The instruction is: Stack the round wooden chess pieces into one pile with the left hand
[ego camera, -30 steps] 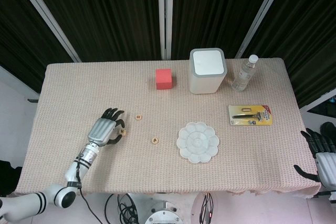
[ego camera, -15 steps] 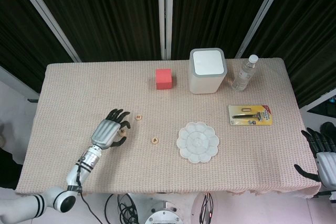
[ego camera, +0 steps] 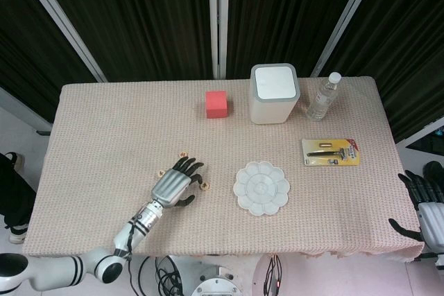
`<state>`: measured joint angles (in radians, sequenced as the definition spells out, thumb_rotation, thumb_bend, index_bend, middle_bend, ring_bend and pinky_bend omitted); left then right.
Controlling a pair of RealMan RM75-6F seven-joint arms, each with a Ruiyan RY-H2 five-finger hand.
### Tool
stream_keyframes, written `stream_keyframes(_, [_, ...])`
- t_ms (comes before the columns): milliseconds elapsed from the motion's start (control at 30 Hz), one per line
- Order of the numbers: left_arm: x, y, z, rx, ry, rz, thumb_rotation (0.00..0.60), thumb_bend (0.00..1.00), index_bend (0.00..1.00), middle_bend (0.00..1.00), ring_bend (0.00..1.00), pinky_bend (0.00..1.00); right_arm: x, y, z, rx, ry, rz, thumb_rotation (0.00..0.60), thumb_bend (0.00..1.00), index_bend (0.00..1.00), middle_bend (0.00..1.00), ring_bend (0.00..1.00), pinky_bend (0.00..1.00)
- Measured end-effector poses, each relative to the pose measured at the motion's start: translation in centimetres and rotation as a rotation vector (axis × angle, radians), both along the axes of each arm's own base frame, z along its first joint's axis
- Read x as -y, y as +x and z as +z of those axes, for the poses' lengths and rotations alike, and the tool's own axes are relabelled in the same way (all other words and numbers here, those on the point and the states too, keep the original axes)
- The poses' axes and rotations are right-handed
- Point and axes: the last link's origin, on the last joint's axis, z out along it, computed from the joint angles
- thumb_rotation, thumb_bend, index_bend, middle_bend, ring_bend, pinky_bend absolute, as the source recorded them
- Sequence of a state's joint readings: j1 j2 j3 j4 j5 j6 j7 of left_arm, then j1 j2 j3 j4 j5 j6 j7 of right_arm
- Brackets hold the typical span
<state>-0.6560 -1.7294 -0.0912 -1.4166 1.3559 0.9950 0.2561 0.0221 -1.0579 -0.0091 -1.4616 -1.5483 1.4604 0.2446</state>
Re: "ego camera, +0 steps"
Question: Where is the beige woven tablecloth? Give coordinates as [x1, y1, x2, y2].
[20, 74, 426, 264]

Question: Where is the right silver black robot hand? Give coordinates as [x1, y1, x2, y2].
[388, 170, 444, 254]

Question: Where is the white square trash bin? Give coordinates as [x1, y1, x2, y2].
[250, 62, 301, 125]

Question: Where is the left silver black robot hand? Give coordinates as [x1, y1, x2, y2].
[151, 157, 206, 209]

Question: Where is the person in black trousers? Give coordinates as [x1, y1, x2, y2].
[0, 152, 37, 245]

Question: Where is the black curtain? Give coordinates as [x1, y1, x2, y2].
[0, 0, 99, 124]
[318, 0, 444, 143]
[33, 0, 215, 82]
[225, 0, 369, 78]

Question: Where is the silver metal frame post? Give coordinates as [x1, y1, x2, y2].
[12, 0, 107, 82]
[207, 0, 230, 80]
[309, 0, 384, 78]

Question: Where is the black rounded background object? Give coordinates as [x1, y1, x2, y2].
[423, 160, 444, 186]

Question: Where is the red foam cube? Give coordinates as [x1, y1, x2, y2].
[204, 90, 229, 119]

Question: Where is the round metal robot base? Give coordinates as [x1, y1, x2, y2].
[190, 263, 244, 296]

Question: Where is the clear plastic water bottle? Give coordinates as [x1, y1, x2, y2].
[305, 71, 342, 122]

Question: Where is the black robot hand cable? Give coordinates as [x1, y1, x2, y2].
[125, 218, 138, 296]

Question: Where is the yellow razor blister pack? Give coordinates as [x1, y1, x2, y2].
[301, 138, 361, 167]

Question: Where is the white flower paint palette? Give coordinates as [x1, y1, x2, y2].
[232, 160, 290, 216]

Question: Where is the black cable bundle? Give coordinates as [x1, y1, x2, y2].
[138, 255, 185, 296]

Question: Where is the black red cable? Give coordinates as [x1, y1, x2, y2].
[262, 254, 284, 296]

